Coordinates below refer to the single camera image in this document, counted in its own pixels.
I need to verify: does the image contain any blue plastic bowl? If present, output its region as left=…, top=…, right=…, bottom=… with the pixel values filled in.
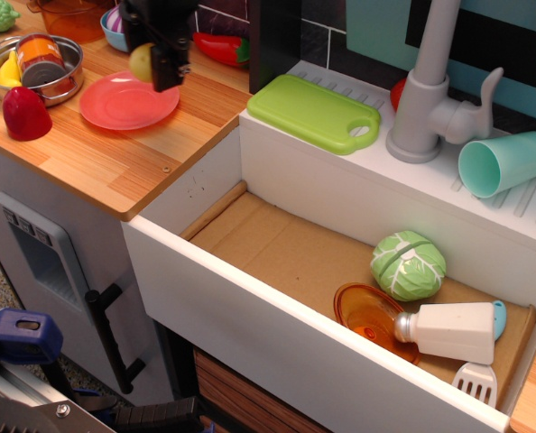
left=100, top=10, right=128, bottom=52

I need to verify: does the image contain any yellow toy potato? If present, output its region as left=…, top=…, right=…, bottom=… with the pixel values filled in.
left=128, top=42, right=153, bottom=83

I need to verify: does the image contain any orange toy can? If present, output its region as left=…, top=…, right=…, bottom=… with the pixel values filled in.
left=15, top=33, right=67, bottom=88

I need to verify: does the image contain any teal plastic cup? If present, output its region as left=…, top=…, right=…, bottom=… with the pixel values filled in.
left=458, top=132, right=536, bottom=198

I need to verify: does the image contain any silver metal pot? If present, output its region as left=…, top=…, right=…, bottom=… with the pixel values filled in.
left=0, top=35, right=84, bottom=106

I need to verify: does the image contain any pink plastic plate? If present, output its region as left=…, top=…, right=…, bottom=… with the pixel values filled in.
left=79, top=71, right=180, bottom=131

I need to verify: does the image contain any blue clamp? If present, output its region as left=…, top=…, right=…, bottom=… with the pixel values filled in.
left=0, top=308, right=63, bottom=364

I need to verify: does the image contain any black oven door handle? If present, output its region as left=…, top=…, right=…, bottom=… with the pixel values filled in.
left=84, top=283, right=146, bottom=394

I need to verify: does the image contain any white salt shaker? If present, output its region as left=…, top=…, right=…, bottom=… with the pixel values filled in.
left=393, top=302, right=495, bottom=364

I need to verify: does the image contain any red toy behind faucet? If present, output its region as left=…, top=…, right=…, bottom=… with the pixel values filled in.
left=390, top=78, right=407, bottom=112

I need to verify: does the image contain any yellow toy banana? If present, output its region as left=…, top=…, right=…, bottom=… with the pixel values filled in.
left=0, top=50, right=22, bottom=88

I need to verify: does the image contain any white plastic spatula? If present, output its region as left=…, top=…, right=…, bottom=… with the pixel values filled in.
left=452, top=362, right=498, bottom=408

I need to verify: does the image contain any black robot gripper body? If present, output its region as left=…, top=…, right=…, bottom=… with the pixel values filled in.
left=118, top=0, right=199, bottom=46

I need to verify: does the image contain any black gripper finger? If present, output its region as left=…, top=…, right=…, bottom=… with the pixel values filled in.
left=151, top=42, right=190, bottom=92
left=123, top=19, right=152, bottom=52

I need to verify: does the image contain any red toy pepper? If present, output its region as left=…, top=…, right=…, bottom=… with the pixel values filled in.
left=193, top=32, right=250, bottom=68

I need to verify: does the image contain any orange transparent pot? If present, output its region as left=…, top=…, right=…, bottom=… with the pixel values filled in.
left=27, top=0, right=116, bottom=43

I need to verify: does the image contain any purple striped toy onion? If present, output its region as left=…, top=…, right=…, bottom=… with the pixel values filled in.
left=105, top=6, right=124, bottom=33

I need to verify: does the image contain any green toy cabbage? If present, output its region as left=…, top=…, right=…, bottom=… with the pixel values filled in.
left=370, top=231, right=447, bottom=302

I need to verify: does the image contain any grey oven control panel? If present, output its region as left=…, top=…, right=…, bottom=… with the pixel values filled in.
left=0, top=191, right=93, bottom=327

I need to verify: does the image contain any green plastic cutting board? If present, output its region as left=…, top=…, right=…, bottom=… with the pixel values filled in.
left=247, top=74, right=381, bottom=155

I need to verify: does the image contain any orange transparent bowl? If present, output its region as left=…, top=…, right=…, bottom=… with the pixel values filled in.
left=333, top=283, right=420, bottom=364

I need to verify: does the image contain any grey toy faucet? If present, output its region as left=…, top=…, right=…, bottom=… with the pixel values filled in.
left=386, top=1, right=504, bottom=163

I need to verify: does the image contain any light blue toy piece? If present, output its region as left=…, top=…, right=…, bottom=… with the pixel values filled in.
left=493, top=299, right=507, bottom=341

